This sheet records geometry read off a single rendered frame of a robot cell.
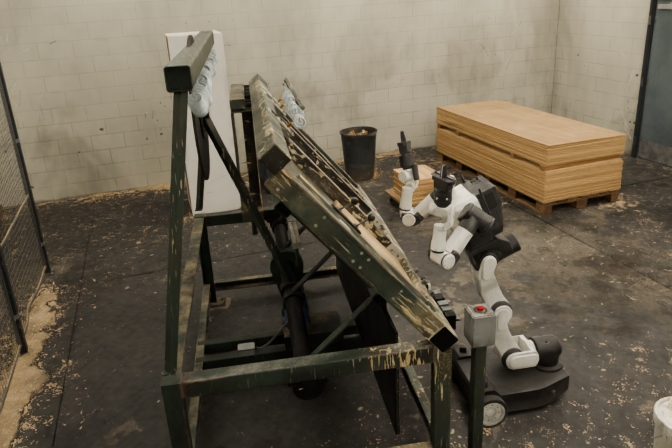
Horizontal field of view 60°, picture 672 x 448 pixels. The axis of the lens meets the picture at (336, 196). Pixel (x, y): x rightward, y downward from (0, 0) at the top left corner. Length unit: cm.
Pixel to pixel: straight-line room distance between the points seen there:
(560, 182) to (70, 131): 598
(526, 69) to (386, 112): 249
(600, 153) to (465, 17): 339
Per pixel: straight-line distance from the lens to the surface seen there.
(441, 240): 290
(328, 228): 250
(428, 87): 910
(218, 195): 697
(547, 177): 655
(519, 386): 377
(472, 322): 292
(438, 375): 302
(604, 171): 704
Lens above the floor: 244
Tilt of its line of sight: 20 degrees down
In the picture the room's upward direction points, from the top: 3 degrees counter-clockwise
